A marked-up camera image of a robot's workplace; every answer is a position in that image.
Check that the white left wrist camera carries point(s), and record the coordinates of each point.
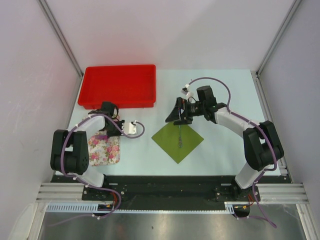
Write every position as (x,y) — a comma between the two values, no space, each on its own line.
(130,128)

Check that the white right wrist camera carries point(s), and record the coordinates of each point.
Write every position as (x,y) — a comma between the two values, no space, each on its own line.
(185,91)

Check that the red plastic bin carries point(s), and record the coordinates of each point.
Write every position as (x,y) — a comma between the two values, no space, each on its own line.
(126,86)

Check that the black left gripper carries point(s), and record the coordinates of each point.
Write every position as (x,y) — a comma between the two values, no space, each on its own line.
(120,123)

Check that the aluminium frame rail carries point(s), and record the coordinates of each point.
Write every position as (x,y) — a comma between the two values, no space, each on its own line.
(286,193)

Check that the iridescent rainbow fork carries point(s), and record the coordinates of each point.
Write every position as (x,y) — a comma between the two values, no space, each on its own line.
(102,137)

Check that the iridescent rainbow spoon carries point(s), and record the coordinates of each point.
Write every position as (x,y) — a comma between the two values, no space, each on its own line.
(180,142)

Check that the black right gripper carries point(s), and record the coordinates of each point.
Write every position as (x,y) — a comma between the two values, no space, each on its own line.
(176,114)

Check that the white slotted cable duct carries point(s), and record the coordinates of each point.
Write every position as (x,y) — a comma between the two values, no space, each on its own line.
(95,208)

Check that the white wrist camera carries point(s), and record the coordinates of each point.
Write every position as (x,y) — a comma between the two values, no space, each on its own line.
(130,128)
(185,91)

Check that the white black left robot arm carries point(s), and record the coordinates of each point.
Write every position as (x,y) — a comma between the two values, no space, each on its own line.
(69,153)

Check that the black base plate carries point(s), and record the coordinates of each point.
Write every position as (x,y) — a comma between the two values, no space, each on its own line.
(177,193)

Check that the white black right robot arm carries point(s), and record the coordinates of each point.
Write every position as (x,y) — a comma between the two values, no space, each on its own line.
(262,146)

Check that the green paper napkin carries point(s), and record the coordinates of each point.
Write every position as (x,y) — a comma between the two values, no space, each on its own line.
(167,139)

